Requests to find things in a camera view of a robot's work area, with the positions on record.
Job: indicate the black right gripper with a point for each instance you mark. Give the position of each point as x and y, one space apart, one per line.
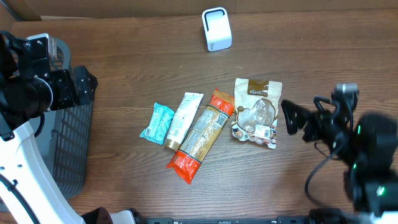
311 123

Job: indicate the white cream tube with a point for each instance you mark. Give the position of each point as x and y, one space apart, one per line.
182 120

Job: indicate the white barcode scanner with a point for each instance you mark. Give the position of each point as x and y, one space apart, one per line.
217 29

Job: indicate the grey plastic mesh basket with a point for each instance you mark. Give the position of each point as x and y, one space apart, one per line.
62 137

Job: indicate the beige nut snack pouch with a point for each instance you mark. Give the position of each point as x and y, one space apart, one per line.
257 109

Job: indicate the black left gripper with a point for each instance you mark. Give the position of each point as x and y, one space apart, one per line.
65 88

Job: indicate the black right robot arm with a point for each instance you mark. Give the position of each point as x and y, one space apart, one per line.
366 147

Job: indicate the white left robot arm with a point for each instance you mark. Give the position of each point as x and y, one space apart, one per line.
30 192

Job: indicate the teal wipes packet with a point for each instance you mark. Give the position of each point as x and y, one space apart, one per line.
159 124

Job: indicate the orange noodle packet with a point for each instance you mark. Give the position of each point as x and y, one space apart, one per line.
199 140

